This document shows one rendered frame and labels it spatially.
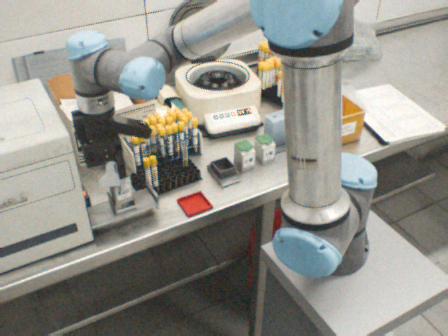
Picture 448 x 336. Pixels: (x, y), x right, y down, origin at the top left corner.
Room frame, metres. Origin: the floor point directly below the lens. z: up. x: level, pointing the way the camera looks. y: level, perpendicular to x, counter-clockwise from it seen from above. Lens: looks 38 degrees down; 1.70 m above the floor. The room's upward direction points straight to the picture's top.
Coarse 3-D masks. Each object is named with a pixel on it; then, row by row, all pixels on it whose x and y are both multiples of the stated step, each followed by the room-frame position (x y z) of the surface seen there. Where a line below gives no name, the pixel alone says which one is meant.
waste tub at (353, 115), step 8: (344, 96) 1.31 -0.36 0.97; (344, 104) 1.30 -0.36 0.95; (352, 104) 1.27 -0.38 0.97; (344, 112) 1.30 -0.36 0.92; (352, 112) 1.26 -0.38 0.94; (360, 112) 1.21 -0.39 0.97; (344, 120) 1.19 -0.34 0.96; (352, 120) 1.20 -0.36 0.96; (360, 120) 1.21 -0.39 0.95; (344, 128) 1.19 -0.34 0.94; (352, 128) 1.20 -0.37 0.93; (360, 128) 1.22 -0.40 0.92; (344, 136) 1.19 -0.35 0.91; (352, 136) 1.20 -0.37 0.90; (360, 136) 1.22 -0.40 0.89
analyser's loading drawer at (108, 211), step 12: (108, 192) 0.89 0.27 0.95; (144, 192) 0.93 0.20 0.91; (96, 204) 0.88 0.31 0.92; (108, 204) 0.88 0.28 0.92; (120, 204) 0.88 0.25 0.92; (132, 204) 0.88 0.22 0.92; (144, 204) 0.88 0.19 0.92; (156, 204) 0.89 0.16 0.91; (96, 216) 0.84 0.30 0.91; (108, 216) 0.84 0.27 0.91; (120, 216) 0.84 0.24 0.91
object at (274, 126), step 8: (280, 112) 1.21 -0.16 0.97; (264, 120) 1.19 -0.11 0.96; (272, 120) 1.17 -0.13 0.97; (280, 120) 1.17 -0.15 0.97; (264, 128) 1.19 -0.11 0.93; (272, 128) 1.16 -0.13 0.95; (280, 128) 1.17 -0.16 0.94; (272, 136) 1.16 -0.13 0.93; (280, 136) 1.17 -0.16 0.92; (280, 144) 1.17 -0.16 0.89
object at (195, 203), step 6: (198, 192) 0.97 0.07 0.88; (180, 198) 0.94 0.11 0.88; (186, 198) 0.95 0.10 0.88; (192, 198) 0.95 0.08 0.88; (198, 198) 0.95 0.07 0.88; (204, 198) 0.95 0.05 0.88; (180, 204) 0.92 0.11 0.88; (186, 204) 0.93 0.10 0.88; (192, 204) 0.93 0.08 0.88; (198, 204) 0.93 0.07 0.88; (204, 204) 0.93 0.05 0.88; (210, 204) 0.92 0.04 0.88; (186, 210) 0.90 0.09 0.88; (192, 210) 0.90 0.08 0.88; (198, 210) 0.90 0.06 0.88; (204, 210) 0.90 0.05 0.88
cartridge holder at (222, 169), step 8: (216, 160) 1.07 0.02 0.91; (224, 160) 1.08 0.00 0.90; (208, 168) 1.07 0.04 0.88; (216, 168) 1.03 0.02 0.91; (224, 168) 1.06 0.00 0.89; (232, 168) 1.03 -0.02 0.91; (216, 176) 1.03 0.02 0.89; (224, 176) 1.02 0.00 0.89; (232, 176) 1.02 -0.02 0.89; (224, 184) 1.00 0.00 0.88
